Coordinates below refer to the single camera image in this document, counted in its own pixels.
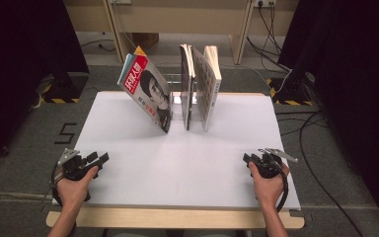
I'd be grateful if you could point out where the hand-held gripper cable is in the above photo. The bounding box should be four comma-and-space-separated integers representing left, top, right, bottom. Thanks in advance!
273, 163, 290, 214
40, 161, 64, 212

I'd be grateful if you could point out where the black stand base striped tape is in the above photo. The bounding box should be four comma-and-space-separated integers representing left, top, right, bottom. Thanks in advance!
265, 73, 315, 107
40, 72, 90, 104

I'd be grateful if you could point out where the right hand-held gripper cable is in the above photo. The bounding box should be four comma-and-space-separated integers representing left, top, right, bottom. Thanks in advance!
273, 163, 290, 214

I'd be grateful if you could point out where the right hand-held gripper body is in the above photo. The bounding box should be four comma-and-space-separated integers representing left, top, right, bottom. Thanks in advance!
254, 147, 300, 180

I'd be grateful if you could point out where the white foam board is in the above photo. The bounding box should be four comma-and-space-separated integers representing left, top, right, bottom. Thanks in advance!
52, 91, 301, 210

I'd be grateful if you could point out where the left hand-held gripper cable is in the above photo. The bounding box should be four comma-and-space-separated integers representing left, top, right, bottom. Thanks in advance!
40, 161, 64, 212

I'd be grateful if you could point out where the portrait cover magazine red label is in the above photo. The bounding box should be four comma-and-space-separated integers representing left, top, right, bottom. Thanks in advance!
116, 44, 174, 134

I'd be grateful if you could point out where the long black floor cable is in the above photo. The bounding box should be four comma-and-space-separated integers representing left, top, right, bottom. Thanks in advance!
298, 112, 366, 237

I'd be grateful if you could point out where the white magazine with picture grid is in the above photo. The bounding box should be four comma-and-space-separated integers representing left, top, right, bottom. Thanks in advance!
191, 44, 223, 132

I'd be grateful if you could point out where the white floor cable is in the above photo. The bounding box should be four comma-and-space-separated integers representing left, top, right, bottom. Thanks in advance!
29, 74, 55, 112

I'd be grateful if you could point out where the white wall socket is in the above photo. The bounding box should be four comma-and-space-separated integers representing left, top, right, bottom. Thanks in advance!
254, 0, 277, 8

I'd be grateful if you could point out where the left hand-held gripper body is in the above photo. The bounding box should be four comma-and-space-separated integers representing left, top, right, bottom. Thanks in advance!
56, 148, 96, 182

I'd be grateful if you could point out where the person's left hand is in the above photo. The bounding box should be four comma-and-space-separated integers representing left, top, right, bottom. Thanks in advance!
55, 165, 101, 212

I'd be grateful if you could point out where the black power cable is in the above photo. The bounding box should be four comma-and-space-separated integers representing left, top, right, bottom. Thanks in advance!
265, 1, 283, 55
246, 1, 292, 73

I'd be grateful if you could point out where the black cable with plug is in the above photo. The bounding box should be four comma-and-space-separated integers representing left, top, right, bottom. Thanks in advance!
79, 39, 116, 52

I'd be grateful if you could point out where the beige office desk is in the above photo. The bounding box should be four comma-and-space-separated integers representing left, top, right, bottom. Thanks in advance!
62, 0, 300, 66

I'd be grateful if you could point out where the person's right hand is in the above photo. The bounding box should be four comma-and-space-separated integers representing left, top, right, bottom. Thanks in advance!
247, 161, 291, 212

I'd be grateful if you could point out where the clear acrylic book rack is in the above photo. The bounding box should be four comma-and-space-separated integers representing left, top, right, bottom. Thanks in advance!
147, 72, 215, 122

